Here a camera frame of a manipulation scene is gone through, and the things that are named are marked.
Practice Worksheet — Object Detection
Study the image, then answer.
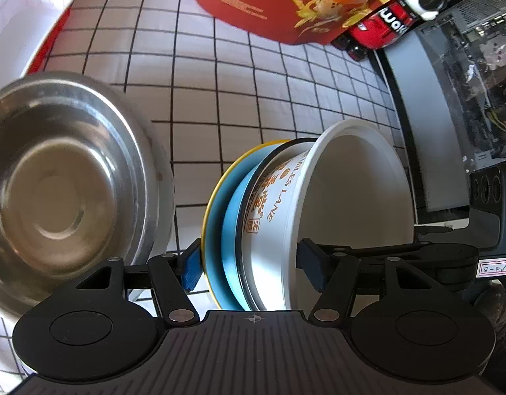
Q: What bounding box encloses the red gift box with oranges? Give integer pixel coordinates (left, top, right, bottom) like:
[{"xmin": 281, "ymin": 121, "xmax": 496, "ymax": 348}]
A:
[{"xmin": 186, "ymin": 0, "xmax": 444, "ymax": 47}]

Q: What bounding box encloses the blue bowl with white inside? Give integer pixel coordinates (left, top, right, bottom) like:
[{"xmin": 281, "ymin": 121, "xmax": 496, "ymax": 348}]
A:
[{"xmin": 221, "ymin": 144, "xmax": 287, "ymax": 311}]

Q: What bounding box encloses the white grid tablecloth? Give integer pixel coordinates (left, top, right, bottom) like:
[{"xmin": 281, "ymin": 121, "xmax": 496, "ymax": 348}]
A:
[{"xmin": 0, "ymin": 0, "xmax": 414, "ymax": 375}]

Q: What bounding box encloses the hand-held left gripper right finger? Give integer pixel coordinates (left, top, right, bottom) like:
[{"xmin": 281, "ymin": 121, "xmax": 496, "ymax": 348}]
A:
[{"xmin": 298, "ymin": 237, "xmax": 440, "ymax": 324}]

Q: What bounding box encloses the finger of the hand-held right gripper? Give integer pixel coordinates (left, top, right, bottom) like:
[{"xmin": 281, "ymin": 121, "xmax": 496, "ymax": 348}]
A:
[{"xmin": 331, "ymin": 241, "xmax": 443, "ymax": 258}]

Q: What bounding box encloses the stainless steel bowl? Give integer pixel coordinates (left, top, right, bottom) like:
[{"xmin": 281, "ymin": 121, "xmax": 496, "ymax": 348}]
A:
[{"xmin": 0, "ymin": 71, "xmax": 176, "ymax": 334}]

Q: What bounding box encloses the red toy car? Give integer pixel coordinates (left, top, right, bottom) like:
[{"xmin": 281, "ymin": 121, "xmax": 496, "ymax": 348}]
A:
[{"xmin": 330, "ymin": 0, "xmax": 452, "ymax": 63}]

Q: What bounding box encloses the grey computer case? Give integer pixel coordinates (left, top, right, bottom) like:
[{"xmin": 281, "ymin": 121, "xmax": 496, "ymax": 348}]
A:
[{"xmin": 367, "ymin": 0, "xmax": 506, "ymax": 225}]

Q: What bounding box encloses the white printed paper bowl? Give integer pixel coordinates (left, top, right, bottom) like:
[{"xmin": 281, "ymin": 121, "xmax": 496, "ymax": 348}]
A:
[{"xmin": 236, "ymin": 119, "xmax": 415, "ymax": 312}]

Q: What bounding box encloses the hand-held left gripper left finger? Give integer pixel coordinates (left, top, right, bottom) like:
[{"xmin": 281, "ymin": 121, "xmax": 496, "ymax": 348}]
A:
[{"xmin": 75, "ymin": 239, "xmax": 203, "ymax": 327}]

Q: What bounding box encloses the white plastic container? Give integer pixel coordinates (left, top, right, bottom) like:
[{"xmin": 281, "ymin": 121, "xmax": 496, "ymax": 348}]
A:
[{"xmin": 0, "ymin": 0, "xmax": 79, "ymax": 88}]

